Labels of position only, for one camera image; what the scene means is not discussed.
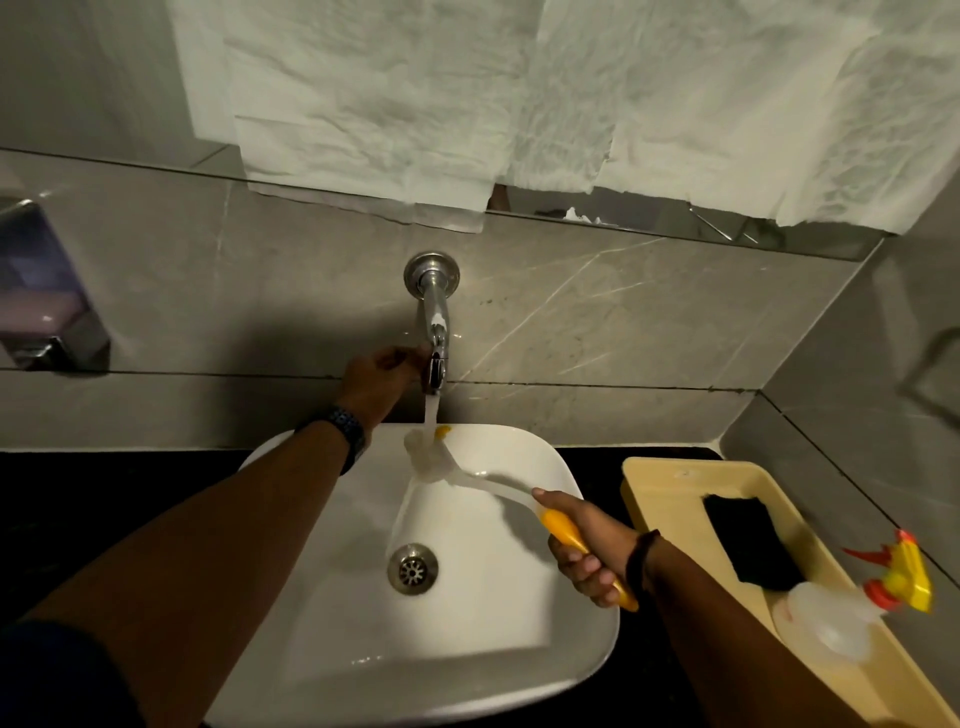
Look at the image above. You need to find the person's left hand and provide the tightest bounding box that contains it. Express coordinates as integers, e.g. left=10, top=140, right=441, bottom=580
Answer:
left=337, top=345, right=433, bottom=444

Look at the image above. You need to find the person's right hand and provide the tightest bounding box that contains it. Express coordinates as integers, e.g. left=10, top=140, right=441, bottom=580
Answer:
left=531, top=487, right=643, bottom=610

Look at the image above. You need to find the chrome wall faucet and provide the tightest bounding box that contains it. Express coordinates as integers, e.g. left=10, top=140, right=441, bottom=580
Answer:
left=403, top=251, right=462, bottom=397

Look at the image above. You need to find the yellow-handled white cleaning brush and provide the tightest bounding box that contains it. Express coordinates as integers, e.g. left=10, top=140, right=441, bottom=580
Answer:
left=403, top=424, right=641, bottom=613

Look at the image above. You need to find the person's left forearm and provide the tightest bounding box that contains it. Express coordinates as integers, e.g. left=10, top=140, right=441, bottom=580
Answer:
left=15, top=420, right=354, bottom=728

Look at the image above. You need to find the person's right forearm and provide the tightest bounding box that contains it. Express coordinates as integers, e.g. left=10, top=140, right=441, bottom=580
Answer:
left=643, top=535, right=890, bottom=728

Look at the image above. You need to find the dark wristwatch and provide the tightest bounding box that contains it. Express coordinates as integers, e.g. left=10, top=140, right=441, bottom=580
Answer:
left=295, top=405, right=369, bottom=477

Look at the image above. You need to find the black wristband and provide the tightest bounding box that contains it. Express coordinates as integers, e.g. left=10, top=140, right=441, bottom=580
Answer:
left=625, top=528, right=663, bottom=595

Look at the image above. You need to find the beige plastic tray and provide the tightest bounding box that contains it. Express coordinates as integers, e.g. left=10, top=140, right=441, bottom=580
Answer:
left=620, top=456, right=960, bottom=728

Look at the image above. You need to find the white ceramic sink basin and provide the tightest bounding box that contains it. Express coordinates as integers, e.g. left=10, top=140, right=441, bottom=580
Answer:
left=205, top=423, right=623, bottom=728

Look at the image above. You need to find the metal sink drain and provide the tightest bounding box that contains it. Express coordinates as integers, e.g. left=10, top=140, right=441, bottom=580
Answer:
left=387, top=543, right=441, bottom=597

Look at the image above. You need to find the black sponge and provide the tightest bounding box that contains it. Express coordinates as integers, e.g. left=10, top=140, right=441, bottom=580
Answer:
left=702, top=492, right=808, bottom=594

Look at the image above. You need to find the clear spray bottle yellow trigger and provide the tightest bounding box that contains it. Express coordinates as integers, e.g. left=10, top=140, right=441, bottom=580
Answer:
left=771, top=528, right=936, bottom=666

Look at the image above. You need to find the dark blue sleeve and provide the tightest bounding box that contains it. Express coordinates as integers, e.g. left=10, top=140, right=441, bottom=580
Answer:
left=0, top=618, right=147, bottom=728

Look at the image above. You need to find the wall soap dispenser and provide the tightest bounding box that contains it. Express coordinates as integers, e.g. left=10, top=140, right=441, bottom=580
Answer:
left=0, top=196, right=113, bottom=375

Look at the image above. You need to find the wall mirror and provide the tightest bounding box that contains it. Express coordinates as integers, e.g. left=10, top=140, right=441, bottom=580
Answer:
left=0, top=0, right=960, bottom=264

